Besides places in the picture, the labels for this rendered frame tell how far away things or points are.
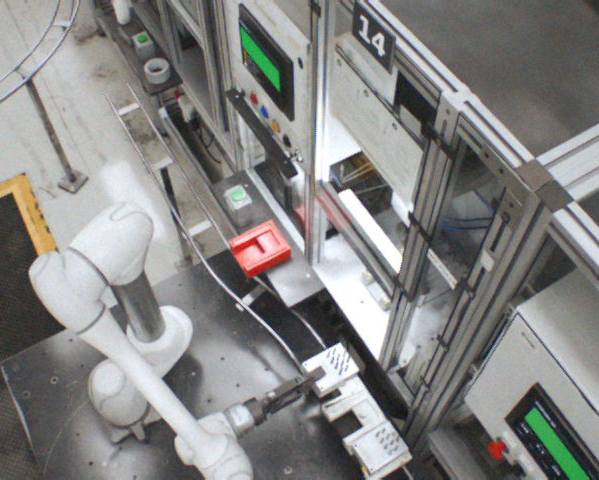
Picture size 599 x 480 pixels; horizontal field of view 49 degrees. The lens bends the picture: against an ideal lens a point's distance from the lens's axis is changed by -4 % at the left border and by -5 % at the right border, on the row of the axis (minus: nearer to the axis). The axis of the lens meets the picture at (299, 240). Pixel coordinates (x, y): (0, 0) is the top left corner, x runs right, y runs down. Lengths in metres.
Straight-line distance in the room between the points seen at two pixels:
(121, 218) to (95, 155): 2.18
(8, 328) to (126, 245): 1.82
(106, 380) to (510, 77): 1.41
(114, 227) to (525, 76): 0.94
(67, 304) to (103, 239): 0.17
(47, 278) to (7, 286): 1.91
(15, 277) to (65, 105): 1.13
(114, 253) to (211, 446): 0.51
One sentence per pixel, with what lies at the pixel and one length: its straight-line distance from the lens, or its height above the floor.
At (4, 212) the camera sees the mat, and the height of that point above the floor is 0.01.
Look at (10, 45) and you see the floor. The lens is 4.62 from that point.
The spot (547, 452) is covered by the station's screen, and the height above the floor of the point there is 1.58.
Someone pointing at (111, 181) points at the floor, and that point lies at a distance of 3.64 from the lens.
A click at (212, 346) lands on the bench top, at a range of 2.33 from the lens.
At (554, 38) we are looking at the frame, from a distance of 1.29.
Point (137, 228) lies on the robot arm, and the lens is 1.61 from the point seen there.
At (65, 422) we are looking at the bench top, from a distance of 2.35.
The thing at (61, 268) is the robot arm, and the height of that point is 1.53.
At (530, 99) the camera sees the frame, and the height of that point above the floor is 2.01.
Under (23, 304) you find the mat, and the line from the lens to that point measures 3.38.
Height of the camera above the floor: 2.81
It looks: 58 degrees down
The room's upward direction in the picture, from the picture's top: 1 degrees counter-clockwise
